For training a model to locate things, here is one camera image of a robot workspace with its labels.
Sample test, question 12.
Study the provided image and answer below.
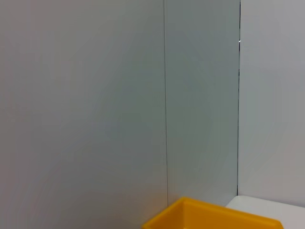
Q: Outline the yellow plastic bin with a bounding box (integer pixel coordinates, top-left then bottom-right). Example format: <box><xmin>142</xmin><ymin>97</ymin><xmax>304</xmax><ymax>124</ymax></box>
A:
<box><xmin>142</xmin><ymin>197</ymin><xmax>285</xmax><ymax>229</ymax></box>

